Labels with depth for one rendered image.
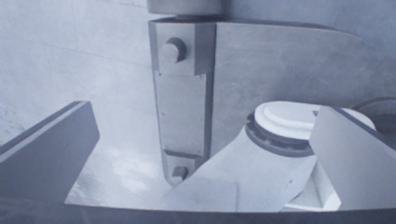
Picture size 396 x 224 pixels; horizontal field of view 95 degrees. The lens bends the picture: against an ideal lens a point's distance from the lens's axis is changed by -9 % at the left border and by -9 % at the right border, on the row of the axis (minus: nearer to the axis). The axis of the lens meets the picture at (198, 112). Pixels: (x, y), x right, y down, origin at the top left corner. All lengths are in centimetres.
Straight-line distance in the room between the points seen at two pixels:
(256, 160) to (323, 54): 27
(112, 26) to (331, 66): 64
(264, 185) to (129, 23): 61
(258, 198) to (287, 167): 8
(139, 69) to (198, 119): 32
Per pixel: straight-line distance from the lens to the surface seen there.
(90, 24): 81
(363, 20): 68
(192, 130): 53
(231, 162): 32
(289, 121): 35
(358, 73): 52
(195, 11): 43
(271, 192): 29
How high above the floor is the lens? 61
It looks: 58 degrees down
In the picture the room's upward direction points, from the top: 155 degrees counter-clockwise
